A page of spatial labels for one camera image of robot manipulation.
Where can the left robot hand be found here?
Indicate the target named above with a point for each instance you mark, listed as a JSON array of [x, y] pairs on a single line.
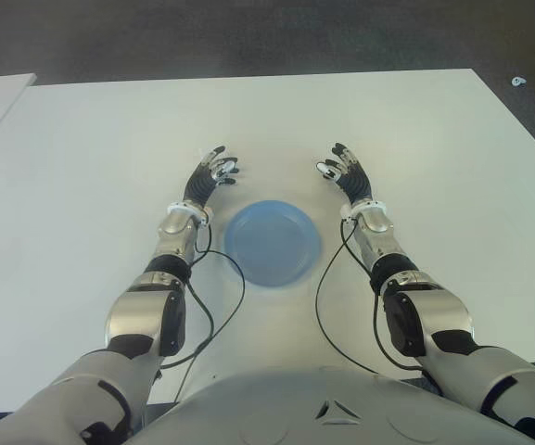
[[199, 185]]

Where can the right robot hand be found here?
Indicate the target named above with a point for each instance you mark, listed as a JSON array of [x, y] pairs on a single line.
[[357, 183]]

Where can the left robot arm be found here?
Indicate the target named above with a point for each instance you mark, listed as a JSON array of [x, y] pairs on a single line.
[[137, 310]]

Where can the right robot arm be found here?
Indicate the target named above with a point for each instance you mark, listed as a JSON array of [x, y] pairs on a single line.
[[443, 315]]

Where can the blue plastic plate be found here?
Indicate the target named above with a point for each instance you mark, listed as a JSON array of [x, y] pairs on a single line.
[[271, 243]]

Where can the small white floor object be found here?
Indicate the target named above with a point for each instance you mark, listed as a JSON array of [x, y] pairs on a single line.
[[518, 81]]

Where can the grey robot torso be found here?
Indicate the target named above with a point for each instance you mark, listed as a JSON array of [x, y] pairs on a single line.
[[295, 408]]

